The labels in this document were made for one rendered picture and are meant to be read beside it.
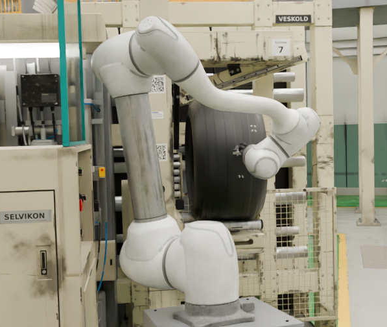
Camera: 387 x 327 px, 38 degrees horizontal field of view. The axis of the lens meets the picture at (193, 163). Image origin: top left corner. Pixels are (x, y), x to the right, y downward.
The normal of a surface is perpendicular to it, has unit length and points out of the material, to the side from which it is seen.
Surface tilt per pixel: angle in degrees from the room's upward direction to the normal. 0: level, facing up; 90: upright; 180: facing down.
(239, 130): 64
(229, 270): 84
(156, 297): 90
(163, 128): 90
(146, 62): 133
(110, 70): 101
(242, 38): 90
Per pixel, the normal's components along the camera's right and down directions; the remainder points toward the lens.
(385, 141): -0.25, 0.06
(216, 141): 0.09, -0.23
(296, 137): 0.28, 0.42
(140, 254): -0.61, 0.10
